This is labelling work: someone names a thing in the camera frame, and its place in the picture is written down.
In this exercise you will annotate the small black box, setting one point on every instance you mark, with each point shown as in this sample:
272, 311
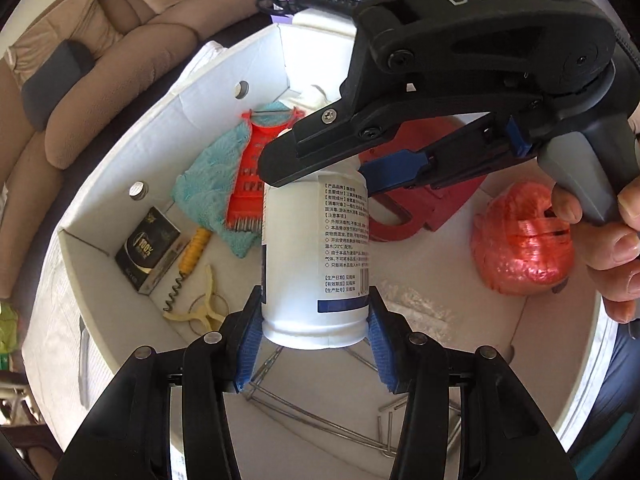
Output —
145, 247

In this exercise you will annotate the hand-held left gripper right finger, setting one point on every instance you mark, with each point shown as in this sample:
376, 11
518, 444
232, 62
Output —
382, 355

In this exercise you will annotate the red plastic object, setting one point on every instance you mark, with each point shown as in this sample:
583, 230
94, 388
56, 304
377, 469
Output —
425, 212

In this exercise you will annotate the dark grey cushion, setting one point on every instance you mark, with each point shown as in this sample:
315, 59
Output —
55, 80

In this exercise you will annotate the green plastic bag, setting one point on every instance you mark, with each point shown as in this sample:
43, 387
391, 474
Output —
10, 327

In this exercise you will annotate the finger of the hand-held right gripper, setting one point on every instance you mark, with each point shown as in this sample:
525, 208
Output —
325, 140
395, 167

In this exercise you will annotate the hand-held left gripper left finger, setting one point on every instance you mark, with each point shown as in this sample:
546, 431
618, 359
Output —
248, 347

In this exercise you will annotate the white plastic bottle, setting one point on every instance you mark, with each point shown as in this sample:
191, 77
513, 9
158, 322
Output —
300, 260

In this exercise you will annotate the brown sofa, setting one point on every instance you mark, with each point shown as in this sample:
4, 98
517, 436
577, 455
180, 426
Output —
125, 10

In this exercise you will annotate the teal fluffy cloth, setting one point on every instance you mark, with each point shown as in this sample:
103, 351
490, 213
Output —
210, 180

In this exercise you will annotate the red plastic twine ball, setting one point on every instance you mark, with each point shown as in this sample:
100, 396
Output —
515, 245

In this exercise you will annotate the person's right hand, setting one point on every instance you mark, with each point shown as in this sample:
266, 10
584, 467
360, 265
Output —
612, 260

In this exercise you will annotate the white cardboard box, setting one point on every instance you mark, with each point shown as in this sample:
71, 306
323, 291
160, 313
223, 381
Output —
500, 345

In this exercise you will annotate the cream plastic clip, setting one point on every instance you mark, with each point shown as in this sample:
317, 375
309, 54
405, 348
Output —
207, 292

